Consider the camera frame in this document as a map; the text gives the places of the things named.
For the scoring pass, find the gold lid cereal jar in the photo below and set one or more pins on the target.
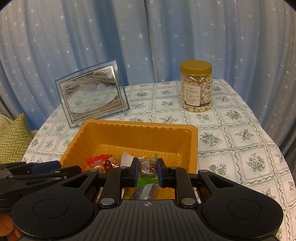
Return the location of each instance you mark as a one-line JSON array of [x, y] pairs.
[[196, 92]]

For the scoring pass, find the red pillow snack packet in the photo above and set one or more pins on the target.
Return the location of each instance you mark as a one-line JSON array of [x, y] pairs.
[[94, 161]]

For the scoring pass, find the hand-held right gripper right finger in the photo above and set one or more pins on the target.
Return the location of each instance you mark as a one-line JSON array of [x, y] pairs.
[[160, 173]]

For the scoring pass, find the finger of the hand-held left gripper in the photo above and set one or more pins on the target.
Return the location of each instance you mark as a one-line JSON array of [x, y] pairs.
[[34, 179], [46, 166]]

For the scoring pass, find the green zigzag cushion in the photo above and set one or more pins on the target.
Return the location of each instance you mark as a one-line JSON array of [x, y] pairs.
[[13, 139]]

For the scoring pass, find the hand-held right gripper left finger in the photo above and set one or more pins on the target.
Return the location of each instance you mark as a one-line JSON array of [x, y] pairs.
[[136, 173]]

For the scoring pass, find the clear dark snack packet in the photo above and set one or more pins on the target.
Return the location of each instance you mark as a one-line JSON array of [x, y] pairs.
[[145, 192]]

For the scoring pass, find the orange plastic tray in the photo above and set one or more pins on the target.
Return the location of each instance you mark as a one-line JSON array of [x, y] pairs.
[[138, 136]]

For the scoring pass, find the blue star curtain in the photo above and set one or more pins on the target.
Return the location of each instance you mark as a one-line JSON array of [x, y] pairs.
[[69, 34]]

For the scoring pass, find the silver green snack packet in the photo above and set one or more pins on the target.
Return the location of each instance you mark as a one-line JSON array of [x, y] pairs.
[[148, 168]]

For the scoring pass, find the person's left hand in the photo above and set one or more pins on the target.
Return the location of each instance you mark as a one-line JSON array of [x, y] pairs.
[[7, 228]]

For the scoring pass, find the sand art picture frame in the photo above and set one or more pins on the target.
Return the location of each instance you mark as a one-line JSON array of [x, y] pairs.
[[92, 92]]

